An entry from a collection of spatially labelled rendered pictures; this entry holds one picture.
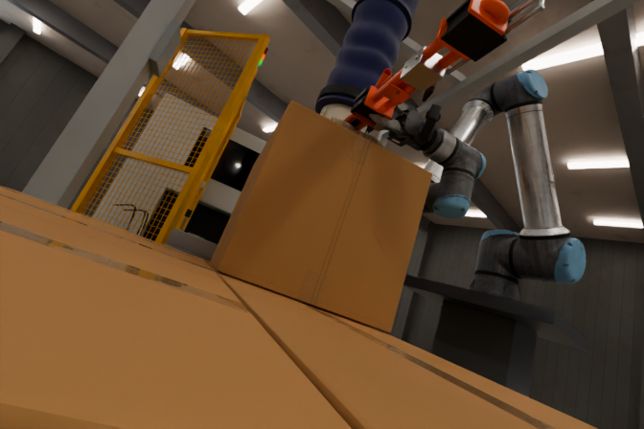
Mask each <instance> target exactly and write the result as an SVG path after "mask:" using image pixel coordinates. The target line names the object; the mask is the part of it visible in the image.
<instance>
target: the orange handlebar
mask: <svg viewBox="0 0 644 429"><path fill-rule="evenodd" d="M481 7H482V8H483V10H484V11H486V12H488V13H490V14H492V15H493V16H494V17H496V18H497V20H498V21H500V22H501V23H507V21H508V18H509V15H510V14H509V8H508V6H507V5H506V4H505V3H504V2H503V1H501V0H481ZM444 47H445V46H444V45H442V44H441V43H439V42H438V41H436V40H434V41H432V42H431V43H430V44H429V45H428V46H427V47H426V48H425V49H424V50H423V55H424V57H426V58H431V57H433V56H434V55H435V54H437V53H438V52H439V51H440V50H441V49H443V48H444ZM459 58H460V56H459V55H457V54H456V53H454V52H453V51H450V52H449V53H447V54H446V55H445V56H443V57H442V58H441V59H440V60H439V65H440V67H441V68H443V69H446V68H448V67H449V66H450V65H451V64H452V63H453V62H455V61H456V60H458V59H459ZM402 71H403V68H402V69H401V71H399V72H398V73H397V74H396V75H394V74H393V75H392V76H390V77H389V78H388V79H387V80H386V81H385V82H384V83H383V84H382V87H381V88H380V89H379V90H378V91H377V92H376V93H374V94H373V95H372V100H373V101H374V102H378V101H379V100H380V99H381V98H383V97H385V98H387V99H389V100H388V101H386V102H385V104H384V106H385V108H387V109H391V108H392V107H393V106H395V105H396V104H398V105H400V104H401V103H403V102H405V101H406V100H407V99H409V98H410V97H411V95H410V94H412V93H413V92H414V91H416V90H417V89H416V88H414V87H413V86H411V85H409V84H408V83H406V82H404V81H403V80H401V79H400V77H401V74H402ZM354 120H356V118H354V117H353V116H352V114H351V115H349V116H348V117H347V118H346V119H345V120H344V121H345V122H347V123H349V124H351V123H352V122H353V121H354ZM367 125H368V124H365V123H364V122H360V123H359V124H358V125H357V126H355V130H356V131H360V130H361V129H363V128H364V127H365V126H367Z"/></svg>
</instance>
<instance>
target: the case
mask: <svg viewBox="0 0 644 429"><path fill-rule="evenodd" d="M431 177H432V172H430V171H428V170H426V169H423V168H421V167H419V166H417V165H416V164H414V163H412V162H410V161H408V160H406V159H404V158H402V157H401V156H399V155H397V154H395V153H394V152H392V151H390V150H388V149H386V148H384V147H381V146H379V145H377V144H375V143H373V142H372V141H370V140H368V139H366V138H364V137H362V136H360V135H358V134H356V133H354V132H353V131H351V130H350V129H348V128H346V127H344V126H342V125H340V124H337V123H335V122H333V121H331V120H329V119H328V118H326V117H324V116H322V115H320V114H318V113H316V112H314V111H312V110H310V109H308V108H307V107H306V106H304V105H302V104H300V103H298V102H295V101H291V102H290V103H289V105H288V107H287V109H286V111H285V113H284V114H283V116H282V118H281V119H280V121H279V122H278V124H277V125H276V127H275V129H274V130H273V132H272V134H271V136H270V137H269V139H268V141H267V142H266V144H265V146H264V148H263V150H262V152H261V153H260V155H259V157H258V159H257V160H256V162H255V164H254V166H253V168H252V170H251V171H250V173H249V176H248V178H247V180H246V182H245V185H244V187H243V189H242V191H241V195H240V197H239V199H238V201H237V204H236V206H235V208H234V210H233V212H232V214H231V216H230V218H229V220H228V223H227V225H226V227H225V229H224V231H223V234H222V236H221V238H220V240H219V243H218V246H217V248H216V250H215V253H214V255H213V256H212V258H211V263H212V264H213V265H214V267H215V268H216V269H217V271H218V272H220V273H222V274H225V275H228V276H231V277H234V278H236V279H239V280H242V281H245V282H249V283H252V284H255V285H258V286H259V287H262V288H265V289H268V290H271V291H273V292H276V293H279V294H282V295H285V296H287V297H290V298H292V299H295V300H297V301H300V302H303V303H306V304H309V305H313V306H316V307H319V308H322V309H324V310H327V311H330V312H332V313H334V314H337V315H340V316H343V317H346V318H348V319H351V320H354V321H357V322H360V323H362V324H364V325H367V326H370V327H374V328H377V329H380V330H383V331H385V332H388V333H390V332H391V330H392V326H393V323H394V319H395V316H396V312H397V308H398V304H399V300H400V296H401V294H402V290H403V283H404V279H405V276H406V272H407V268H408V264H409V261H410V258H411V254H412V250H413V246H414V242H415V239H416V235H417V232H418V228H419V224H420V220H421V217H422V213H423V209H424V205H425V202H426V196H427V192H428V188H429V184H430V181H431Z"/></svg>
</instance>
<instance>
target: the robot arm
mask: <svg viewBox="0 0 644 429"><path fill-rule="evenodd" d="M547 95H548V89H547V85H546V83H545V80H544V79H543V77H542V76H541V74H540V73H539V72H537V71H536V70H533V69H528V70H525V71H523V72H518V73H516V74H515V75H512V76H510V77H508V78H506V79H502V80H500V81H498V82H495V83H492V84H490V85H488V86H487V87H485V88H483V89H482V90H480V91H479V92H477V93H476V94H475V95H473V96H472V97H471V98H470V99H469V100H468V101H467V102H466V103H465V105H464V106H463V109H462V116H461V117H460V119H459V120H458V122H457V123H456V124H455V126H454V127H453V128H452V130H451V131H450V133H448V132H447V131H445V130H444V129H442V128H441V129H436V128H434V126H435V124H436V123H437V122H438V121H439V120H440V118H441V113H440V111H441V108H442V106H441V105H437V104H433V105H432V106H431V108H430V109H429V110H428V111H427V112H426V114H425V119H426V121H425V123H424V119H423V118H422V115H421V114H419V113H418V110H417V109H416V108H415V107H414V106H413V104H412V103H411V102H409V101H405V102H403V103H401V104H400V105H397V108H396V109H395V110H394V111H395V112H396V113H398V114H399V115H398V116H396V118H394V119H393V120H389V119H387V118H386V117H382V116H381V115H380V114H371V113H370V114H369V117H370V118H371V119H372V120H373V121H374V122H375V123H376V125H375V126H374V129H375V130H376V131H381V130H389V133H388V136H389V137H388V138H387V139H388V140H389V141H391V142H393V143H394V144H396V145H398V146H400V147H402V146H404V145H408V146H410V147H413V148H414V149H416V150H418V151H419V150H422V151H423V155H424V156H425V157H427V158H428V159H430V160H429V161H428V162H427V164H426V165H425V167H424V169H426V170H428V171H430V172H432V177H431V181H430V184H429V188H428V192H427V196H426V200H425V205H424V209H423V214H428V213H436V214H437V215H438V216H441V217H444V218H453V219H454V218H461V217H463V216H465V215H466V214H467V212H468V209H469V206H470V205H471V197H472V188H473V184H474V180H476V179H477V178H478V177H480V176H481V174H482V173H483V171H484V169H485V168H486V159H485V156H484V155H483V154H482V153H481V152H479V150H477V149H476V148H474V147H471V143H472V141H473V140H474V138H475V137H476V135H477V133H478V132H479V130H480V129H481V127H482V126H483V125H486V124H488V123H489V122H490V121H491V120H492V118H493V117H495V116H496V115H498V114H500V113H501V112H504V111H505V115H506V117H507V123H508V128H509V134H510V141H511V147H512V152H513V158H514V164H515V171H516V177H517V187H518V193H519V200H520V206H521V211H522V217H523V223H524V228H523V229H522V231H521V232H520V233H516V232H512V231H508V230H490V231H487V232H485V233H484V234H483V235H482V238H481V241H480V243H479V251H478V256H477V262H476V267H475V273H474V278H473V279H472V281H471V283H470V285H469V286H468V288H467V289H469V290H473V291H477V292H482V293H486V294H490V295H494V296H498V297H502V298H506V299H510V300H514V301H519V302H521V299H520V296H519V292H518V280H519V279H525V280H534V281H542V282H556V283H575V282H577V281H579V280H580V278H581V277H582V276H583V275H584V272H585V268H586V261H587V260H586V251H585V247H584V245H583V243H582V242H581V241H580V240H579V239H577V238H571V234H570V231H569V230H568V229H566V228H565V227H564V226H563V225H562V220H561V215H560V209H559V203H558V197H557V192H556V186H555V180H554V174H553V170H552V164H551V158H550V152H549V146H548V141H547V135H546V129H545V124H544V118H543V113H542V101H541V100H544V99H545V98H546V97H547ZM403 112H404V113H403ZM392 139H395V140H397V141H398V142H399V143H396V142H394V141H393V140H392Z"/></svg>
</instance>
